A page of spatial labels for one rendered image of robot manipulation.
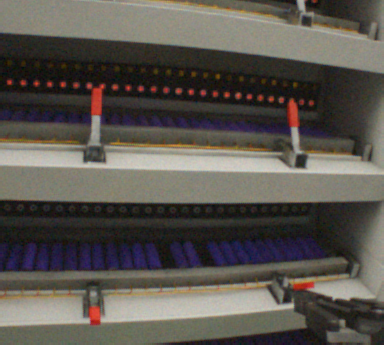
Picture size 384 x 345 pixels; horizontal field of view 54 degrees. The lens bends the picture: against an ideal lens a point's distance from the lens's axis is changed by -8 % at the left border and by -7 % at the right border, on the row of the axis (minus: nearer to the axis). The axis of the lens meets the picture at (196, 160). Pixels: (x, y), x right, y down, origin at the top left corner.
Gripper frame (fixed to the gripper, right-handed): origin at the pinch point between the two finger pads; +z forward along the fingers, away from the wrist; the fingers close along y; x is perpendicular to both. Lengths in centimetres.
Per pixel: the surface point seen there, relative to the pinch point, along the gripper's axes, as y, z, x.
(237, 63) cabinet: -2.3, 17.4, 38.3
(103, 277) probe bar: -25.1, 10.5, 3.5
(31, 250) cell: -35.5, 16.8, 6.6
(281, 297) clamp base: -0.9, 6.7, -0.1
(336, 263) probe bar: 11.4, 10.7, 3.6
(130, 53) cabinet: -21.1, 17.5, 38.4
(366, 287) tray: 15.6, 8.6, -0.5
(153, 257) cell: -17.5, 15.1, 5.7
